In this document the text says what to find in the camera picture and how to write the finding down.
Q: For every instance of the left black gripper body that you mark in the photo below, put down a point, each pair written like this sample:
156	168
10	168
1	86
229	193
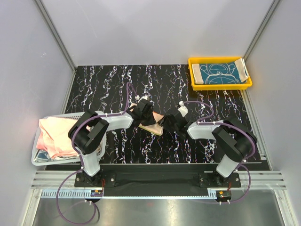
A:
147	119

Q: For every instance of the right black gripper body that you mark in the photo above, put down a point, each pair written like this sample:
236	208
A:
167	126

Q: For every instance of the orange white patterned towel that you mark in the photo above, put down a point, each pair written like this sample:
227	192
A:
154	129

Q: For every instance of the teal beige Doraemon towel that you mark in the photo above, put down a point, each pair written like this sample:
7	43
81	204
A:
220	73

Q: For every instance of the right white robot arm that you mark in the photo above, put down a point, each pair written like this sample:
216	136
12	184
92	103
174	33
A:
237	142

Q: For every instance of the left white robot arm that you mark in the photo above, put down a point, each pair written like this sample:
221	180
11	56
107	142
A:
89	130

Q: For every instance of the grey plastic laundry basket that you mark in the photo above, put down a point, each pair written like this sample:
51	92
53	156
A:
41	157

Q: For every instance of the pink towel in basket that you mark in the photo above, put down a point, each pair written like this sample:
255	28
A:
54	138

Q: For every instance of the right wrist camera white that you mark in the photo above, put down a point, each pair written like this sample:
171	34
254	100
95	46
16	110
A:
182	109

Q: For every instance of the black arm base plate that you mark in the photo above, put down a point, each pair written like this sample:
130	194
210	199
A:
200	175

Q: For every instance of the aluminium frame rail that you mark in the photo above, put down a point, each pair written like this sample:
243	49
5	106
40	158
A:
60	184

